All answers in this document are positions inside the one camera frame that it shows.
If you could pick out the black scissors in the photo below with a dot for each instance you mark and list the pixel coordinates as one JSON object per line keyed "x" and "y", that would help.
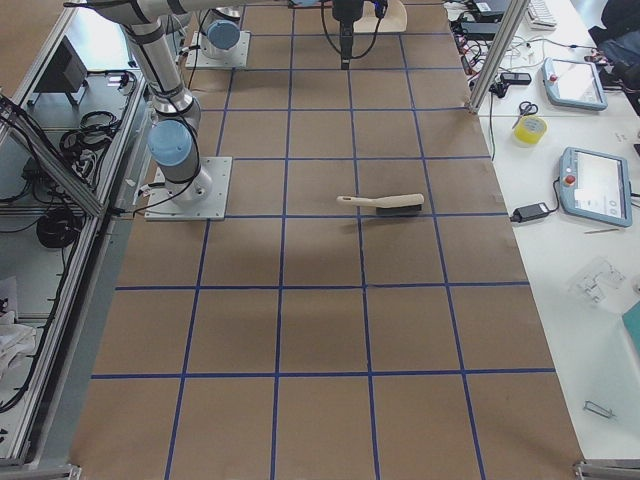
{"x": 525, "y": 108}

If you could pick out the near teach pendant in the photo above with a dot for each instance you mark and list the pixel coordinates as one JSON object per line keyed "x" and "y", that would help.
{"x": 595, "y": 186}

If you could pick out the beige plastic dustpan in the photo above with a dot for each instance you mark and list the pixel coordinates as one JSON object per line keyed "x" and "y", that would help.
{"x": 394, "y": 21}

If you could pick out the beige hand brush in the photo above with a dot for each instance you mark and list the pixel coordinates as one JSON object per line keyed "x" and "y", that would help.
{"x": 408, "y": 204}

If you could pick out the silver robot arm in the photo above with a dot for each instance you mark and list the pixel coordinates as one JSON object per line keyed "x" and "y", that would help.
{"x": 219, "y": 30}
{"x": 173, "y": 141}

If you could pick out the yellow tape roll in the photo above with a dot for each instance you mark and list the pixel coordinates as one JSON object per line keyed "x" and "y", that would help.
{"x": 529, "y": 130}

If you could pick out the teach pendant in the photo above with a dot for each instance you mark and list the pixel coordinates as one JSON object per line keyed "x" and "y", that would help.
{"x": 573, "y": 84}
{"x": 595, "y": 186}

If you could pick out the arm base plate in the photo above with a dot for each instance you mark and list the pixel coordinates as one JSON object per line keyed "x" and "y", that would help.
{"x": 204, "y": 55}
{"x": 206, "y": 198}

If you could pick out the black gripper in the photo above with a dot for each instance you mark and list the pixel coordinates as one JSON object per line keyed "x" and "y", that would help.
{"x": 345, "y": 11}

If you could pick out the aluminium frame post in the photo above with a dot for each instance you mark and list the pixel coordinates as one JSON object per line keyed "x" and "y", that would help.
{"x": 510, "y": 23}

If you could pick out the black power adapter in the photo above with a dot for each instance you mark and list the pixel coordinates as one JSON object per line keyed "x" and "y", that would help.
{"x": 531, "y": 212}

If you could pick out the far teach pendant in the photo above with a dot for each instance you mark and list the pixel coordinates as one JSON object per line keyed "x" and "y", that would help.
{"x": 573, "y": 84}

